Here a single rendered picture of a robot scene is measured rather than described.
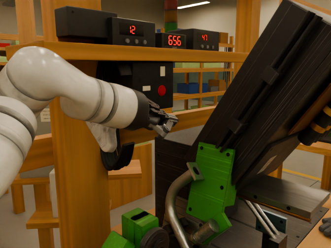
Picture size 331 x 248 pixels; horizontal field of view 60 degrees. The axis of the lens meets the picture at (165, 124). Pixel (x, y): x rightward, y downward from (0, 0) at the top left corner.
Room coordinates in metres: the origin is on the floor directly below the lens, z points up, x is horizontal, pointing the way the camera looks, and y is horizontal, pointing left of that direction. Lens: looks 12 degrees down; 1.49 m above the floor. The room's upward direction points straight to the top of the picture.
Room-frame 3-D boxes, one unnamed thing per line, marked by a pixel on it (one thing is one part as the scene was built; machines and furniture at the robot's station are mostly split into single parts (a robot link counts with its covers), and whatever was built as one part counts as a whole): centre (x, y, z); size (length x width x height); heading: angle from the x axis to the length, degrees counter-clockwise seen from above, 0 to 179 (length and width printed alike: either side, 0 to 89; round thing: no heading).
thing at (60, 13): (0.81, 0.21, 1.59); 0.15 x 0.07 x 0.07; 135
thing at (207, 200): (0.76, -0.14, 1.17); 0.13 x 0.12 x 0.20; 135
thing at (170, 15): (1.16, -0.02, 1.67); 0.05 x 0.05 x 0.05
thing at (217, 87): (6.83, -0.66, 1.14); 2.45 x 0.55 x 2.28; 133
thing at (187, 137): (1.03, -0.13, 1.07); 0.30 x 0.18 x 0.34; 135
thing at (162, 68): (0.93, 0.07, 1.42); 0.17 x 0.12 x 0.15; 135
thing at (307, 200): (0.85, -0.28, 1.11); 0.39 x 0.16 x 0.03; 45
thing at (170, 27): (1.16, -0.02, 1.62); 0.05 x 0.05 x 0.05
